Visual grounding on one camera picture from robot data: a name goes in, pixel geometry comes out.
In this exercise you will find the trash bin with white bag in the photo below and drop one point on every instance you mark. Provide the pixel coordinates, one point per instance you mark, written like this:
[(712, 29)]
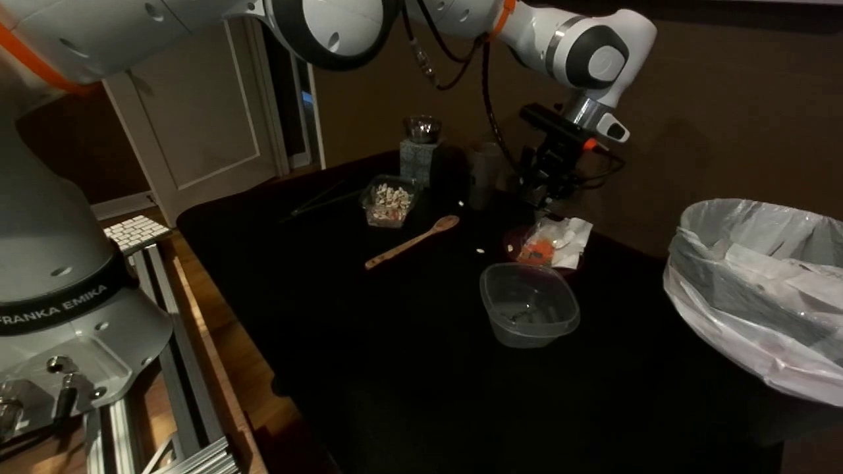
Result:
[(755, 299)]

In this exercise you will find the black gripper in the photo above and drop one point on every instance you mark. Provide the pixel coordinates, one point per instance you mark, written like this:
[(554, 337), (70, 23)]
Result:
[(550, 173)]

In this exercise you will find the white door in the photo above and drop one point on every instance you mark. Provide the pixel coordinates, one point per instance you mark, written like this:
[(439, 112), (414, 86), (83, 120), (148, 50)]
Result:
[(189, 113)]

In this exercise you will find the small metal bowl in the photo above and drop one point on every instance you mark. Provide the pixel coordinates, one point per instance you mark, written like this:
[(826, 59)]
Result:
[(426, 129)]

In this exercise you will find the wooden spoon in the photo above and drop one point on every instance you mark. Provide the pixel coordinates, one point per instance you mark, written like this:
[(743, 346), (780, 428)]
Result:
[(411, 241)]

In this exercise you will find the white keypad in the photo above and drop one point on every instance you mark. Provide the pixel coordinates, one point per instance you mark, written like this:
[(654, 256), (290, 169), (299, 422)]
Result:
[(136, 232)]

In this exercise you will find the metal tongs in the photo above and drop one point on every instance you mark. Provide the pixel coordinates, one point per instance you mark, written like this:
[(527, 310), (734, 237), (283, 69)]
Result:
[(319, 204)]

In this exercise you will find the dark glass cup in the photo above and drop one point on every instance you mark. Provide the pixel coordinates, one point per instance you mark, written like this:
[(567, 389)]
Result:
[(486, 174)]

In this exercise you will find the clear container with food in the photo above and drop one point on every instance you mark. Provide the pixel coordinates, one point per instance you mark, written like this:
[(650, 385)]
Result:
[(389, 204)]

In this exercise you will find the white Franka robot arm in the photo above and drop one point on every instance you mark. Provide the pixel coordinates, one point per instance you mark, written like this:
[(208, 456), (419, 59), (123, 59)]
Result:
[(53, 264)]

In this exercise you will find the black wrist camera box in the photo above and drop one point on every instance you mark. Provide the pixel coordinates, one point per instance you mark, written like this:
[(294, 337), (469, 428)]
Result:
[(563, 125)]

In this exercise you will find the clear plastic bowl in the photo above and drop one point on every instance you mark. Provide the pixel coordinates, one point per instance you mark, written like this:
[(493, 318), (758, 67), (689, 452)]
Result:
[(527, 307)]

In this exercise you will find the aluminium robot stand frame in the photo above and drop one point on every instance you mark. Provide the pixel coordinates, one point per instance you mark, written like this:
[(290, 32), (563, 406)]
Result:
[(189, 404)]

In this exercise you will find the white crumpled paper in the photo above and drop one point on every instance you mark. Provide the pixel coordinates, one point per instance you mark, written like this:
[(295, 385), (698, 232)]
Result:
[(573, 241)]

